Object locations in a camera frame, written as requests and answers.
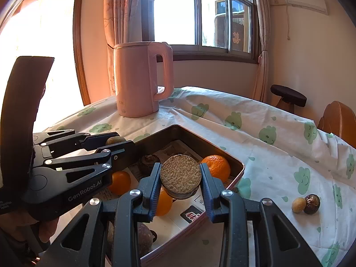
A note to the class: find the pale patterned curtain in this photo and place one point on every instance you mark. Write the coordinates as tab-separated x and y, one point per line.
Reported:
119	14
262	69

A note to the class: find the brown leather armchair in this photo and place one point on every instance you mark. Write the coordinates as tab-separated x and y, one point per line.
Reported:
339	119

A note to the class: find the dark brown round fruit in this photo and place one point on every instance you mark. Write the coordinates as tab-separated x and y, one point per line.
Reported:
312	203

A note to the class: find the round dark crumb-topped cake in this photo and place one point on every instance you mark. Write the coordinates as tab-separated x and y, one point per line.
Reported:
180	173

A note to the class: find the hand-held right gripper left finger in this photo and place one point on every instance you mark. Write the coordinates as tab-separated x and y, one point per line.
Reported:
153	192

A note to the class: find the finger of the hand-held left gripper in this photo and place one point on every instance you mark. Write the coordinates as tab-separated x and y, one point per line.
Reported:
122	153
75	139

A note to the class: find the person's left hand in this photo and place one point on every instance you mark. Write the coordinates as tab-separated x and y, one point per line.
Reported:
46	228

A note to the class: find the smooth orange persimmon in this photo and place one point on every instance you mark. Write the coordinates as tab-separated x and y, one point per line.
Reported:
121	182

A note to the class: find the sliding glass window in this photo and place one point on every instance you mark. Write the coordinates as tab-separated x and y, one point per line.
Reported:
178	11

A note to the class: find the wooden framed side window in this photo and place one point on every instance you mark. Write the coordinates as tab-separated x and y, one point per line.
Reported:
41	25

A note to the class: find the round dark stool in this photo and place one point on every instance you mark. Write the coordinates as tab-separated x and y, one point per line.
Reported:
289	94

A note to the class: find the white wall air conditioner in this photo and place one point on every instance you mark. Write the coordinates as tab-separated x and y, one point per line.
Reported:
304	1

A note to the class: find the pink metal tin box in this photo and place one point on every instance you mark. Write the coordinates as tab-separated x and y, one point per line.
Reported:
180	237

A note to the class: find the window sticker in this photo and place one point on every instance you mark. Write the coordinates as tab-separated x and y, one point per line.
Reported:
236	37

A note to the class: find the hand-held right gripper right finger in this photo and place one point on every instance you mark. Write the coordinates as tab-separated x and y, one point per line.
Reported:
210	194

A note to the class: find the orange mandarin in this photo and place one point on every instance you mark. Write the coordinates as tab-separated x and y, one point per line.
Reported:
219	167

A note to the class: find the white green-cloud tablecloth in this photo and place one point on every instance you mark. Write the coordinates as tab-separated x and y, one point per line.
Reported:
264	167

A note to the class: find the pink electric kettle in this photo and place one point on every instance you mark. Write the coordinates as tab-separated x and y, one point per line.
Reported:
133	83

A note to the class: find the dark chocolate cake front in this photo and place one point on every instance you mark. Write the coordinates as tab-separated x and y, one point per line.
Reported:
147	164

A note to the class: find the small orange fruit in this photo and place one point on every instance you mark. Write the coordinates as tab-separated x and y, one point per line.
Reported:
164	203

